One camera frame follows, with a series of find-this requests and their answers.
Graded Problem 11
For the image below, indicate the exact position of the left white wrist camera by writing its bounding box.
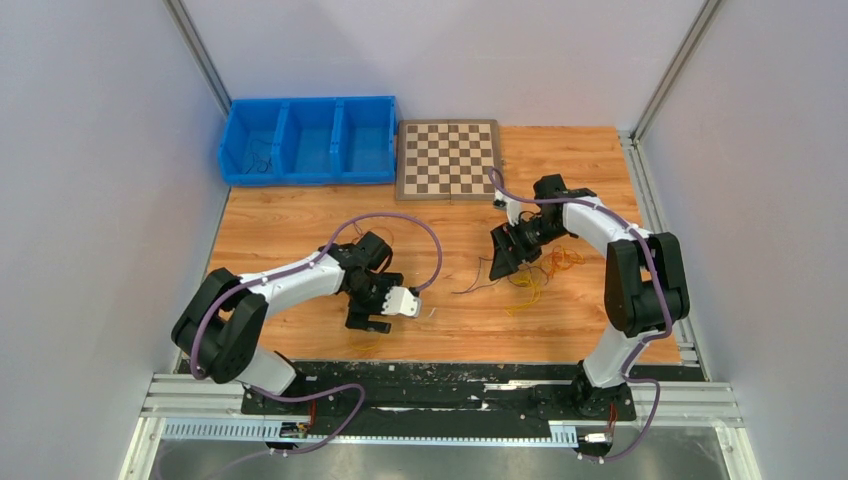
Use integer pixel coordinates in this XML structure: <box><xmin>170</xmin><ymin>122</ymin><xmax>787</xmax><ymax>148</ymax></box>
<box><xmin>381</xmin><ymin>286</ymin><xmax>422</xmax><ymax>318</ymax></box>

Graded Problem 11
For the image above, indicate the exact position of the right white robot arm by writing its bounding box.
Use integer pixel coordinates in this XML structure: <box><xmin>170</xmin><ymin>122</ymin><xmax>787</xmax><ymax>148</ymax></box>
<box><xmin>488</xmin><ymin>168</ymin><xmax>690</xmax><ymax>418</ymax></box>

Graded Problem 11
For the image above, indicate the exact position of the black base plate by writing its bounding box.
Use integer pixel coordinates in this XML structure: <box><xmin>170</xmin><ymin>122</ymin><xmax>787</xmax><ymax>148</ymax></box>
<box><xmin>238</xmin><ymin>361</ymin><xmax>637</xmax><ymax>439</ymax></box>

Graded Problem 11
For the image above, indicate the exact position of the white slotted cable duct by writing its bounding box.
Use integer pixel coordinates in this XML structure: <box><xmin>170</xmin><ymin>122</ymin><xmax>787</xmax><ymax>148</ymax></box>
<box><xmin>161</xmin><ymin>421</ymin><xmax>579</xmax><ymax>448</ymax></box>

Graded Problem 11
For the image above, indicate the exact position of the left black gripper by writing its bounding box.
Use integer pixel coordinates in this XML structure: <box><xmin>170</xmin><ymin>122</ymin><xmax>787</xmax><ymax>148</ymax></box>
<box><xmin>346</xmin><ymin>273</ymin><xmax>404</xmax><ymax>334</ymax></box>

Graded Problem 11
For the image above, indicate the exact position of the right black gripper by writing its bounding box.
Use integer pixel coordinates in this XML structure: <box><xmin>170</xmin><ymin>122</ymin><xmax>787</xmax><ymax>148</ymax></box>
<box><xmin>490</xmin><ymin>217</ymin><xmax>569</xmax><ymax>282</ymax></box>

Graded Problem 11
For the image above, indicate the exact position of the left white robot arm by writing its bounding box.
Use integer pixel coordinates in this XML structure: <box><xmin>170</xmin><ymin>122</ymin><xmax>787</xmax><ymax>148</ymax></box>
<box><xmin>171</xmin><ymin>233</ymin><xmax>421</xmax><ymax>414</ymax></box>

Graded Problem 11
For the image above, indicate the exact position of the wooden chessboard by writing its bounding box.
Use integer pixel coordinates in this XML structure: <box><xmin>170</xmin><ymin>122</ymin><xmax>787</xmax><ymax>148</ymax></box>
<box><xmin>395</xmin><ymin>119</ymin><xmax>503</xmax><ymax>202</ymax></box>

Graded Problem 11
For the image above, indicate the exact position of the aluminium frame rail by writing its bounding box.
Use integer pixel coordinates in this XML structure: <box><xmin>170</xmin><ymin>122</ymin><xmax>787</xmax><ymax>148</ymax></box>
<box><xmin>121</xmin><ymin>361</ymin><xmax>760</xmax><ymax>479</ymax></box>

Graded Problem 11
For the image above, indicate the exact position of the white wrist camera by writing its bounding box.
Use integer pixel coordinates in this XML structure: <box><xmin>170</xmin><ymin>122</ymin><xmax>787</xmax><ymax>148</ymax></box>
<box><xmin>492</xmin><ymin>196</ymin><xmax>523</xmax><ymax>226</ymax></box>
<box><xmin>381</xmin><ymin>286</ymin><xmax>422</xmax><ymax>318</ymax></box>

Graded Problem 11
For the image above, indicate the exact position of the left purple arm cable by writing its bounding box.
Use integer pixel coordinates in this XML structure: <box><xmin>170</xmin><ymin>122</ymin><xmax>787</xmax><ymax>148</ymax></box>
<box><xmin>152</xmin><ymin>211</ymin><xmax>444</xmax><ymax>480</ymax></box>

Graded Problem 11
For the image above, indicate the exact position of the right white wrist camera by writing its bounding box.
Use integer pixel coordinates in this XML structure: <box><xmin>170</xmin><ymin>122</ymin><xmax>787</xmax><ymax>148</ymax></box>
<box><xmin>492</xmin><ymin>196</ymin><xmax>523</xmax><ymax>226</ymax></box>

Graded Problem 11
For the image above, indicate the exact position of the blue three-compartment bin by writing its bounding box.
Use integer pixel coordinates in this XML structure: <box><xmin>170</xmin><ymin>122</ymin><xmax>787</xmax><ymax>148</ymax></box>
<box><xmin>217</xmin><ymin>96</ymin><xmax>398</xmax><ymax>187</ymax></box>

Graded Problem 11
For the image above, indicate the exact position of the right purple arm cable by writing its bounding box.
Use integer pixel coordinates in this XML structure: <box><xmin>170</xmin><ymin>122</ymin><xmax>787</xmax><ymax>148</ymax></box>
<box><xmin>487</xmin><ymin>166</ymin><xmax>674</xmax><ymax>464</ymax></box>

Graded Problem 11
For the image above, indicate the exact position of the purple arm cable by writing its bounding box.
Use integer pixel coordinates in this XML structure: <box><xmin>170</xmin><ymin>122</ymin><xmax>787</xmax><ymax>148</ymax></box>
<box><xmin>152</xmin><ymin>211</ymin><xmax>444</xmax><ymax>480</ymax></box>
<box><xmin>487</xmin><ymin>166</ymin><xmax>674</xmax><ymax>464</ymax></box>

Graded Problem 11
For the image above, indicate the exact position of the dark purple wire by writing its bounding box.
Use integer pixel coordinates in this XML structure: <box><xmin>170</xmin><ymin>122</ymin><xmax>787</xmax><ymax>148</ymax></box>
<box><xmin>239</xmin><ymin>140</ymin><xmax>277</xmax><ymax>178</ymax></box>

